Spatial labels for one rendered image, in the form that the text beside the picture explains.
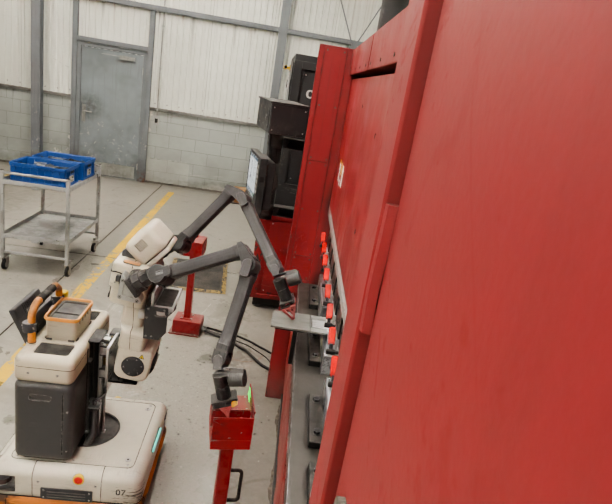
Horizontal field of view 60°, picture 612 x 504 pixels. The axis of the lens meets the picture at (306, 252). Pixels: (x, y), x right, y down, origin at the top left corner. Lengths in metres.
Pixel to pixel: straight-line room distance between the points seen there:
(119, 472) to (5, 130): 8.37
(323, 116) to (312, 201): 0.51
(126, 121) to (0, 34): 2.31
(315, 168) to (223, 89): 6.35
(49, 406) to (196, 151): 7.38
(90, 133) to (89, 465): 7.71
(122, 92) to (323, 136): 6.83
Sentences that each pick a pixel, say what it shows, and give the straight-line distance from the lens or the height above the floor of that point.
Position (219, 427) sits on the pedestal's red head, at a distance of 2.18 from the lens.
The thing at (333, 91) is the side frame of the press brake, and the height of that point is 2.06.
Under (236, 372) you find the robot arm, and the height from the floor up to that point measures 1.00.
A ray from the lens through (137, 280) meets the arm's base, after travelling 2.25.
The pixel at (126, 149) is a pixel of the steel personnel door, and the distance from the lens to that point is 9.77.
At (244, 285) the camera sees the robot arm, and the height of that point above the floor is 1.29.
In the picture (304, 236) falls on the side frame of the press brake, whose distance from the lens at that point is 3.28.
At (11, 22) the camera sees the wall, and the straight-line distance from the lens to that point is 10.31.
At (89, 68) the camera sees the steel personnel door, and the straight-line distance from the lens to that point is 9.84.
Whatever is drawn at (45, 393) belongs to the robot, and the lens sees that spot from 2.59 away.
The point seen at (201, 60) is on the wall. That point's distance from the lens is 9.47.
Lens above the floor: 2.07
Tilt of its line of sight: 17 degrees down
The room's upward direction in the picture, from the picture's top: 10 degrees clockwise
